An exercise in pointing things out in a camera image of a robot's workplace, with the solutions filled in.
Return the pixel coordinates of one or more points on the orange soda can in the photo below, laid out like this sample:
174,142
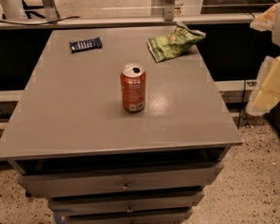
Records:
133,79

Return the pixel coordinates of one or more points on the middle grey drawer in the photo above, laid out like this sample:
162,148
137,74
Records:
128,203

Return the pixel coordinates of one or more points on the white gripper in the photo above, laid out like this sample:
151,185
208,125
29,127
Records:
266,92

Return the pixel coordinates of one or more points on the green chip bag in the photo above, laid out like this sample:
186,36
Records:
167,47

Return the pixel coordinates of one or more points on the grey drawer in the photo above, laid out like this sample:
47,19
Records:
124,180
128,203
162,216

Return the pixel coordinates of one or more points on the top grey drawer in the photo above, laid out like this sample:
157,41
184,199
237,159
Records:
124,180

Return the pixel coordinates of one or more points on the blue rxbar wrapper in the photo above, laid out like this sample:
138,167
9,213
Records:
82,45

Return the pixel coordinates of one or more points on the bottom grey drawer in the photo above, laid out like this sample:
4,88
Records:
162,216

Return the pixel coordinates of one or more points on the metal railing frame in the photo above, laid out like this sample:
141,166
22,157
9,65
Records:
67,14

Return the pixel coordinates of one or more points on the grey drawer cabinet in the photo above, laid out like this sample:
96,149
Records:
70,116

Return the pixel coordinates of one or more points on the white pipe post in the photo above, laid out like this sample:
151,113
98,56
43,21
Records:
13,9

